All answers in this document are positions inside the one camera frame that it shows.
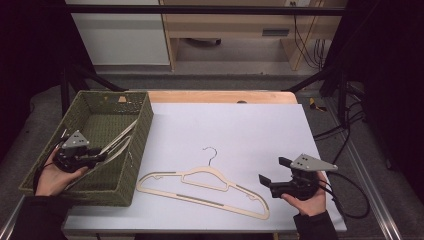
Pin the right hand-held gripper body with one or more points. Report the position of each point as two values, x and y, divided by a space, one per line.
310 163

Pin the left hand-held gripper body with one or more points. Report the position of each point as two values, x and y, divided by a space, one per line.
76 140

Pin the beige clothes hanger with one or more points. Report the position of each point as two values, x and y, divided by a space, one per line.
121 140
206 170

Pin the green woven basket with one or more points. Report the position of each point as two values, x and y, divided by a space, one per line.
106 126

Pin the person's right hand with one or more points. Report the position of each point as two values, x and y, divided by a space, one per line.
313 205

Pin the person's left hand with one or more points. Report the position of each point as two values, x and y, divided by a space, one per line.
53 180

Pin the black metal stand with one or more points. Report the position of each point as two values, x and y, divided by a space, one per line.
341 93
65 90

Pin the white table mat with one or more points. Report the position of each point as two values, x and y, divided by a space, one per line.
233 133

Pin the yellow and black tool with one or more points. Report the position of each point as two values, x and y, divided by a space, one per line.
313 105

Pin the white cabinet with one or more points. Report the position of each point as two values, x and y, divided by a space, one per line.
120 36

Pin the black chair base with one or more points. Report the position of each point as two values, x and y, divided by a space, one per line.
203 41

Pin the wooden desk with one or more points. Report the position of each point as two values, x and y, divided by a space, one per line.
226 25

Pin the black horizontal metal bar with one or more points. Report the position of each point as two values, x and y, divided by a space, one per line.
200 9

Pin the aluminium rail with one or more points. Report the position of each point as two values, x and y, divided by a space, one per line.
370 186
10 223

